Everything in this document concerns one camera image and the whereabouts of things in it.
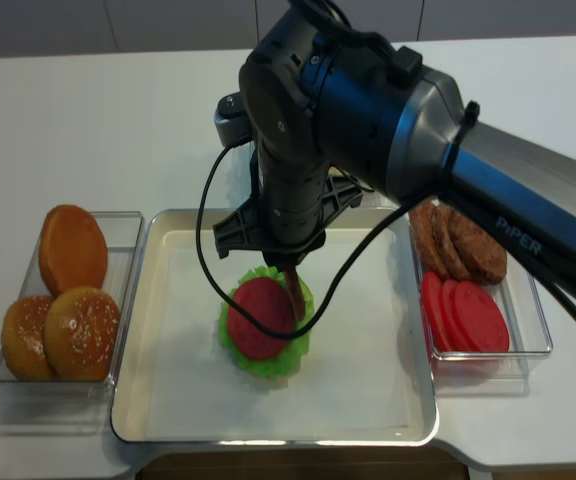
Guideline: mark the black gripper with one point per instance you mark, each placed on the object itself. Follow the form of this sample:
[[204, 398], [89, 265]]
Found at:
[[286, 215]]

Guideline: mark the brown meat patty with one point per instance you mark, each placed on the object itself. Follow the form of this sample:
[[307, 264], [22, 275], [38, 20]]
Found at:
[[420, 219], [444, 245], [295, 294], [484, 258]]

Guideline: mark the black blue robot arm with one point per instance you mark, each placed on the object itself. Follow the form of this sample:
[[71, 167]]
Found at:
[[332, 108]]

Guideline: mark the green lettuce leaf on tray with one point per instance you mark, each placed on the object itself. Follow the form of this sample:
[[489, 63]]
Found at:
[[263, 292]]

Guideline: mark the white metal tray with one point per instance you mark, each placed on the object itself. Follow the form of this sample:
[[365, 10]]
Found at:
[[357, 385]]

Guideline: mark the back red tomato slice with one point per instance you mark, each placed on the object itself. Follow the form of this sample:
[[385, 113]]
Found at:
[[431, 298]]

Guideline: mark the middle red tomato slice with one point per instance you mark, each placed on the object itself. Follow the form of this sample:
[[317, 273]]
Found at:
[[458, 340]]

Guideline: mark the plain bun bottom half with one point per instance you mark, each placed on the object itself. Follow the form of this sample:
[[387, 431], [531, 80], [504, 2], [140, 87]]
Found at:
[[72, 250]]

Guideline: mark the right sesame bun top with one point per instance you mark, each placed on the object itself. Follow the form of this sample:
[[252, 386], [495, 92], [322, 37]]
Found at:
[[80, 332]]

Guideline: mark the sesame bun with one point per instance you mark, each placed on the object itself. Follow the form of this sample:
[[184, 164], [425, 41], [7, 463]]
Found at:
[[22, 338], [80, 332]]

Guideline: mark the front red tomato slice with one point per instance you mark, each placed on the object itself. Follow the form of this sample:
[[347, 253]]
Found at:
[[479, 319]]

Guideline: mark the clear patty tomato container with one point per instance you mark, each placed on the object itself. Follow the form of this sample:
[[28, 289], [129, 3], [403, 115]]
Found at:
[[472, 374]]

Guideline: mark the left sesame bun top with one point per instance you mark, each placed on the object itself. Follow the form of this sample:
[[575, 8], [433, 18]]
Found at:
[[22, 338]]

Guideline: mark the clear bun container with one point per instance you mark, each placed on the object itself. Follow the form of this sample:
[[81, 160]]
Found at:
[[59, 407]]

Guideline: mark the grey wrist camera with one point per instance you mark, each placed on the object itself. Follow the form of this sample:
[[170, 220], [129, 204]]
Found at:
[[232, 121]]

